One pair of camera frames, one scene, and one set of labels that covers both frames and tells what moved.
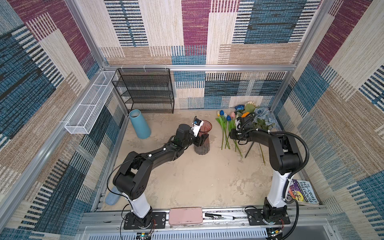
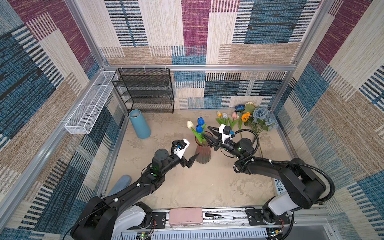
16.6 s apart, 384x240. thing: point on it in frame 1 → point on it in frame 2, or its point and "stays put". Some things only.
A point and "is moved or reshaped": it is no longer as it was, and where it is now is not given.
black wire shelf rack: x=146 y=89 stays put
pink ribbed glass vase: x=204 y=148 is moved or reshaped
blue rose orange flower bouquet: x=262 y=119 stays put
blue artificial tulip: x=221 y=121 is moved or reshaped
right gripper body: x=238 y=134 → x=219 y=142
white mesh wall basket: x=86 y=115 stays put
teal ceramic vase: x=142 y=128 stays put
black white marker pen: x=222 y=216 stays put
